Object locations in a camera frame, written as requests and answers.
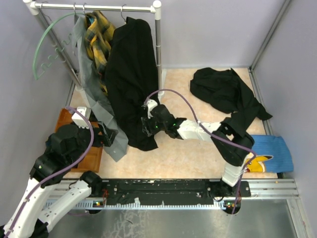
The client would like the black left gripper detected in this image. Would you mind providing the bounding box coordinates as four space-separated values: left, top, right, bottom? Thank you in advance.
67 120 118 164

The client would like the black shirt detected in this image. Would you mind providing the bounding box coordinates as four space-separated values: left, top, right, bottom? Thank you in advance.
190 67 272 130
103 17 159 151

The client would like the yellow hanger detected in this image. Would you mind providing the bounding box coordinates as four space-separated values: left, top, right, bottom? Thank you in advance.
120 4 127 24

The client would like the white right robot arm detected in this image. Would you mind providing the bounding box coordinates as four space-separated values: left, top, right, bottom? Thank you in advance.
141 100 255 196

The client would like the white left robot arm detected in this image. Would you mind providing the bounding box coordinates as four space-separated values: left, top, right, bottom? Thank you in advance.
0 122 117 238

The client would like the grey shirt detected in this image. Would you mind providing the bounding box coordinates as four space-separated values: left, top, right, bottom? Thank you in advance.
72 17 128 162

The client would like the yellow plaid shirt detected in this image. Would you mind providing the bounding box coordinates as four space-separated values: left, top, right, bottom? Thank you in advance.
84 10 115 96

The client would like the green hanger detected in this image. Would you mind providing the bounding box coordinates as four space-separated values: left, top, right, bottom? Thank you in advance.
32 13 78 81

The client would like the orange wooden tray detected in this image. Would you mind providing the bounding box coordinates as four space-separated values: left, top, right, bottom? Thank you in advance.
54 109 103 173

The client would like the blue pikachu cloth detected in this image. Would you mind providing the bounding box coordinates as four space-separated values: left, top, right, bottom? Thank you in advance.
246 135 294 173

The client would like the white clothes rack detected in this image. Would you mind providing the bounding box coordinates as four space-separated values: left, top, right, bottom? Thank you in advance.
22 0 167 109

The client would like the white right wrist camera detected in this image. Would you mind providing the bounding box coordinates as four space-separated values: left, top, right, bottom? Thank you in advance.
144 99 158 119

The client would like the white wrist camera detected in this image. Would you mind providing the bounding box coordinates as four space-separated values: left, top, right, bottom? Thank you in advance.
71 107 92 129
144 99 158 119

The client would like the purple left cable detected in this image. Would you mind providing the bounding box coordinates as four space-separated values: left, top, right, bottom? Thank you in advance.
2 106 95 236

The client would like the purple cable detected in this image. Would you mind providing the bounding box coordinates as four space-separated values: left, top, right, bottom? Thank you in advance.
2 106 95 236
143 88 257 214

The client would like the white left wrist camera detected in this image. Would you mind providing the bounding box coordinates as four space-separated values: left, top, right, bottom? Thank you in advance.
71 107 92 129

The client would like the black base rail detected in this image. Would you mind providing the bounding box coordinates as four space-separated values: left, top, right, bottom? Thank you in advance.
88 179 251 206

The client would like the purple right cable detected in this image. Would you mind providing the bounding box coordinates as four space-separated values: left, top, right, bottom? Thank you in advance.
143 88 257 214

